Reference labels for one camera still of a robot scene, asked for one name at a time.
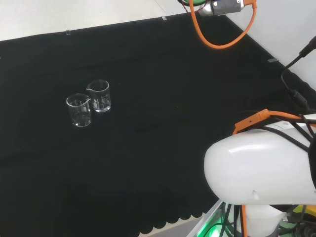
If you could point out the clear beaker with 200mL print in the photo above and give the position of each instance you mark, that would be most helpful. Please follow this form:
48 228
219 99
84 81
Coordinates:
100 98

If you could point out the clear glass beaker with spout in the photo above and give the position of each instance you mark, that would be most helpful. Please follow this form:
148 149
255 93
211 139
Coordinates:
79 113

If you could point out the black bench cloth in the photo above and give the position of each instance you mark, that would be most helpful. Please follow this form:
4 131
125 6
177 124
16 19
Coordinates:
148 138

